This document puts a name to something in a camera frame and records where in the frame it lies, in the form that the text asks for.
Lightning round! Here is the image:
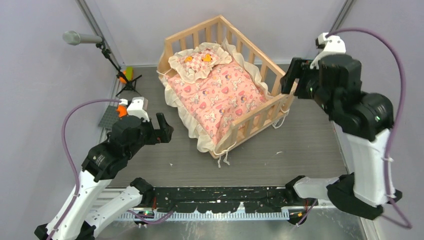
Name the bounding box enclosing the silver microphone on tripod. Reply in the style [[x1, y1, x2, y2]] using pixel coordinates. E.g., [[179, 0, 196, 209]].
[[62, 30, 142, 97]]

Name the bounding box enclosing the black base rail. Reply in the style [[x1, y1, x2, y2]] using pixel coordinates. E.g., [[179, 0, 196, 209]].
[[138, 186, 305, 214]]

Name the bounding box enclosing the grey building plate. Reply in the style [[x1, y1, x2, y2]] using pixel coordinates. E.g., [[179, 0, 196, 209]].
[[98, 105, 120, 130]]

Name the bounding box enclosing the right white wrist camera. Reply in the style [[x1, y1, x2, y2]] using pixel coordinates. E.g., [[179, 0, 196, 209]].
[[309, 32, 346, 70]]

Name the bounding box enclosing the small checkered ruffled pillow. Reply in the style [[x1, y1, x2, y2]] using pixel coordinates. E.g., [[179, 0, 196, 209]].
[[168, 42, 232, 84]]

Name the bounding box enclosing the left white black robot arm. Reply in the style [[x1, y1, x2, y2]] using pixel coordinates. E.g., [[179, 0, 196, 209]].
[[34, 112, 174, 240]]

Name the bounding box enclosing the wooden slatted pet bed frame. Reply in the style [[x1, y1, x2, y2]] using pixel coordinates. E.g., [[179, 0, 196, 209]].
[[157, 15, 294, 162]]

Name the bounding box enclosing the orange green toy ball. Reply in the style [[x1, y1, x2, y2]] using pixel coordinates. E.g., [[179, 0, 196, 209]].
[[119, 66, 134, 84]]

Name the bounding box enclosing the purple cable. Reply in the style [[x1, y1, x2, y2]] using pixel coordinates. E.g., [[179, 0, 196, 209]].
[[44, 98, 175, 240], [294, 27, 414, 230]]

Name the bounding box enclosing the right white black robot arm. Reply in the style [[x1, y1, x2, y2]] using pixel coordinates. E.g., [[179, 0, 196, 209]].
[[280, 54, 402, 220]]

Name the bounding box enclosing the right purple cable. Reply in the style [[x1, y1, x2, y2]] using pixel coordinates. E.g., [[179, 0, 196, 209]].
[[294, 27, 414, 230]]

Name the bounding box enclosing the pink printed cushion with ties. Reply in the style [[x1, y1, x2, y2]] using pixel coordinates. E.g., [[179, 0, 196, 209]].
[[159, 41, 294, 164]]

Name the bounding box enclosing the orange curved toy piece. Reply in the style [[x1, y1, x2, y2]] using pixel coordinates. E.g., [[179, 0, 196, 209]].
[[116, 105, 128, 118]]

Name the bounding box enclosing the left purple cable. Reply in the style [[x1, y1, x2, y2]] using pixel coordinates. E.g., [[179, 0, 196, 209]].
[[44, 98, 175, 240]]

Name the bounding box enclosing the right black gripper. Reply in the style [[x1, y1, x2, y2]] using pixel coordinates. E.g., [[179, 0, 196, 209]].
[[279, 55, 334, 114]]

